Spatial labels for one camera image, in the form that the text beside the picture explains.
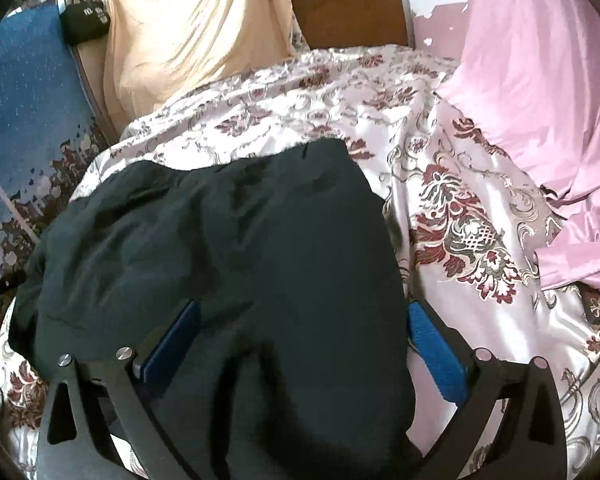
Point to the blue fabric wardrobe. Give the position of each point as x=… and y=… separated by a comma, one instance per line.
x=48, y=132

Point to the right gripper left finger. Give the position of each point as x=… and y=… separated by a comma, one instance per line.
x=74, y=440

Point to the floral satin bedspread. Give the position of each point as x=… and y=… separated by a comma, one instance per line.
x=469, y=219

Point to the brown wooden headboard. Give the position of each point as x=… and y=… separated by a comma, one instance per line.
x=353, y=23

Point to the black padded jacket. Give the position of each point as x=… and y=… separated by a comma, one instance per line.
x=297, y=367

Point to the beige hanging cloth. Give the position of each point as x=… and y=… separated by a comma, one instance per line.
x=157, y=48

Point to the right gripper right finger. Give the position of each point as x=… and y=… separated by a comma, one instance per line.
x=530, y=442

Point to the black hanging bag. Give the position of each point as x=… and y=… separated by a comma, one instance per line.
x=84, y=20

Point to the pink curtain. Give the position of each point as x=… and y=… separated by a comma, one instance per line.
x=529, y=77

